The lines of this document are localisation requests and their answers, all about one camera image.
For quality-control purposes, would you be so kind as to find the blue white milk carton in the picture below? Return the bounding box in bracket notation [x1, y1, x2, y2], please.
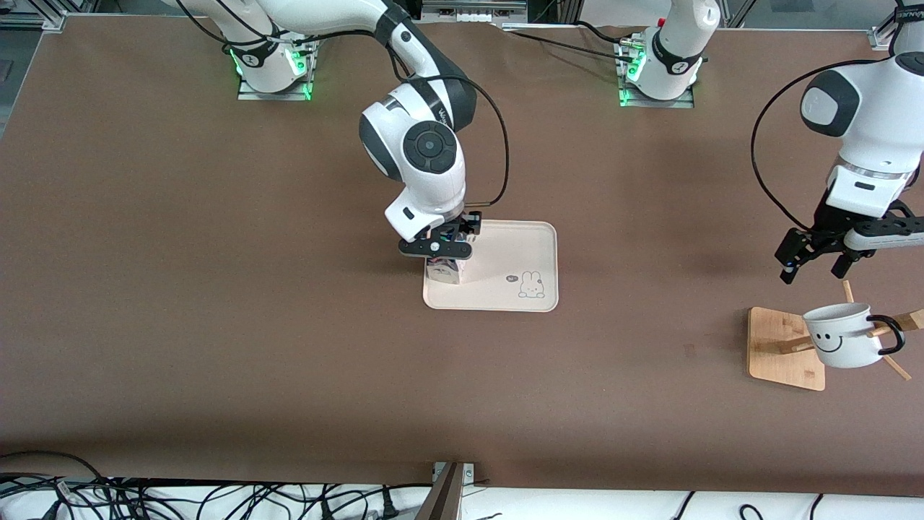
[426, 258, 463, 287]

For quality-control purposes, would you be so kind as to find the white smiley cup black handle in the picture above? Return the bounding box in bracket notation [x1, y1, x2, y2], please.
[803, 303, 907, 368]

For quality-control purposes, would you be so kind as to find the cream rabbit print tray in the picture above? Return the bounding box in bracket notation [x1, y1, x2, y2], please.
[422, 219, 559, 313]

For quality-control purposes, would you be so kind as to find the wooden mug stand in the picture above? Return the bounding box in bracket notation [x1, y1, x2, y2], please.
[747, 280, 924, 391]

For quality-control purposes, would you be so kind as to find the grey equipment box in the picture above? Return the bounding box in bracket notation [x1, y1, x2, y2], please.
[421, 0, 529, 24]

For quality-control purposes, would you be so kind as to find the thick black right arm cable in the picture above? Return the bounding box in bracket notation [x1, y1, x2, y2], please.
[173, 0, 511, 210]

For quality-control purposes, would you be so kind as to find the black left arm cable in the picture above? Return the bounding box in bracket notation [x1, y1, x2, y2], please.
[750, 58, 897, 234]

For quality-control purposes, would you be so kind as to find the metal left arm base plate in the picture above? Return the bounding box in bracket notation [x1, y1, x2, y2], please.
[618, 35, 696, 109]

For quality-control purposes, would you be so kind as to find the black base cable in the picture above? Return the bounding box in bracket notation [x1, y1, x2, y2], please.
[502, 27, 637, 66]
[574, 19, 637, 48]

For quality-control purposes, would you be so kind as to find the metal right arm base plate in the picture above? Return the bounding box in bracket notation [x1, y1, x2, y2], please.
[237, 40, 314, 101]

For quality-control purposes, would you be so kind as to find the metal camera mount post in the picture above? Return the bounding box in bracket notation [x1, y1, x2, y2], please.
[415, 461, 476, 520]

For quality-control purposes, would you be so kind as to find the black cable with white tag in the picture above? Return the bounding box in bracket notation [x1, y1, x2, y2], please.
[43, 477, 82, 520]

